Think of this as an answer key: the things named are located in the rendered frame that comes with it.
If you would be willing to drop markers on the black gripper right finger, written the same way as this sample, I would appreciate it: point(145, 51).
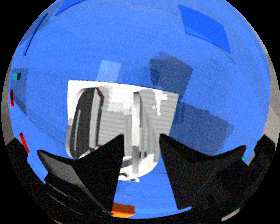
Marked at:
point(190, 171)

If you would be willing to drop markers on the cyan flat bar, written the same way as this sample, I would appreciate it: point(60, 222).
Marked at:
point(16, 76)

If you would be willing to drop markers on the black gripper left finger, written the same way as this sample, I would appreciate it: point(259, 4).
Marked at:
point(96, 173)

